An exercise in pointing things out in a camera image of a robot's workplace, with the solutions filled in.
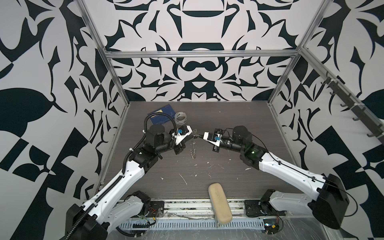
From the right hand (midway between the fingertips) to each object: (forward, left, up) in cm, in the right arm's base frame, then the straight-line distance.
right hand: (202, 133), depth 69 cm
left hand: (+2, +5, -1) cm, 5 cm away
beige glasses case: (-24, -8, -25) cm, 36 cm away
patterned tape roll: (+31, +13, -27) cm, 43 cm away
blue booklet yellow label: (+33, +30, -30) cm, 54 cm away
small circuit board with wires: (-33, -32, -30) cm, 55 cm away
